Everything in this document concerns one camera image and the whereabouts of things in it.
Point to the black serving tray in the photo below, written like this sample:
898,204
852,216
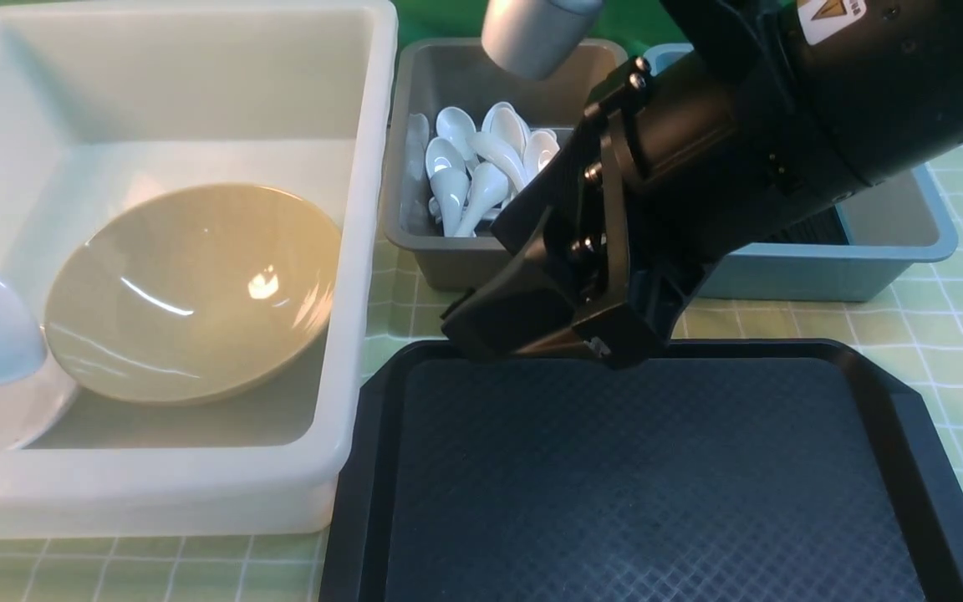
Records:
728,470

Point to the pile of white spoons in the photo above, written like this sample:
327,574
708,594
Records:
475,170

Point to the blue plastic bin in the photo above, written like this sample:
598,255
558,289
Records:
848,253

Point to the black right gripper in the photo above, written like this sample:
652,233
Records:
589,277

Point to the large white plastic tub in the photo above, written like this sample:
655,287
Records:
108,104

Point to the tan noodle bowl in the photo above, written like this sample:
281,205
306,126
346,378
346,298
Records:
195,295

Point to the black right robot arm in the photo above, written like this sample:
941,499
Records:
780,111

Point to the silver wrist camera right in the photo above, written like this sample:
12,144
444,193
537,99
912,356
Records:
530,39

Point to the brown plastic bin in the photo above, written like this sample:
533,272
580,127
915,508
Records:
440,72

